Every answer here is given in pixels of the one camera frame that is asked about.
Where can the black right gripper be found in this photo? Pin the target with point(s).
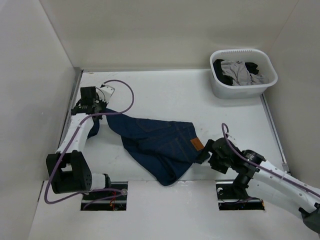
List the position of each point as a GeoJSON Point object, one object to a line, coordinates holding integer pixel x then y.
{"type": "Point", "coordinates": [216, 166]}

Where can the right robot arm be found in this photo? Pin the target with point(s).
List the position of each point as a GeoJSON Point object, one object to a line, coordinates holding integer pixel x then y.
{"type": "Point", "coordinates": [259, 178]}

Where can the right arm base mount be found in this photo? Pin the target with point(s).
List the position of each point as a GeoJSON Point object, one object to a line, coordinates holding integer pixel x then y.
{"type": "Point", "coordinates": [229, 200]}

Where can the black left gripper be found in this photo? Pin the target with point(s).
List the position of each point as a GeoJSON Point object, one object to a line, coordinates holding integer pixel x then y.
{"type": "Point", "coordinates": [104, 104]}

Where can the dark blue denim jeans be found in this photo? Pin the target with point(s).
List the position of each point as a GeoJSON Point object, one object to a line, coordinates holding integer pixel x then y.
{"type": "Point", "coordinates": [166, 149]}

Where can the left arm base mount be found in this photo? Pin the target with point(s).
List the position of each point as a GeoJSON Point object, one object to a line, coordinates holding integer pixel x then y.
{"type": "Point", "coordinates": [106, 201]}

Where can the grey garment in basket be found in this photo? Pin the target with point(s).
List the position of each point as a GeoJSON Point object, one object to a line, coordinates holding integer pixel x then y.
{"type": "Point", "coordinates": [237, 72]}

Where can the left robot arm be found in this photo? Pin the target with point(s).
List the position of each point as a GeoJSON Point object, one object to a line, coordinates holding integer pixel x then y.
{"type": "Point", "coordinates": [67, 165]}

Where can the white plastic laundry basket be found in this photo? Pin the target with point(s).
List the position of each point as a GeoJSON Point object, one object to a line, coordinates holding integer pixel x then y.
{"type": "Point", "coordinates": [241, 73]}

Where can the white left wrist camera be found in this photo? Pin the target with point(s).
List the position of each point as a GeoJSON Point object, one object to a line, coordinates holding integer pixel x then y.
{"type": "Point", "coordinates": [105, 93]}

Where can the black garment in basket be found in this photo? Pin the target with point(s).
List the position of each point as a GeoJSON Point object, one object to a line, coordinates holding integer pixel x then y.
{"type": "Point", "coordinates": [222, 75]}

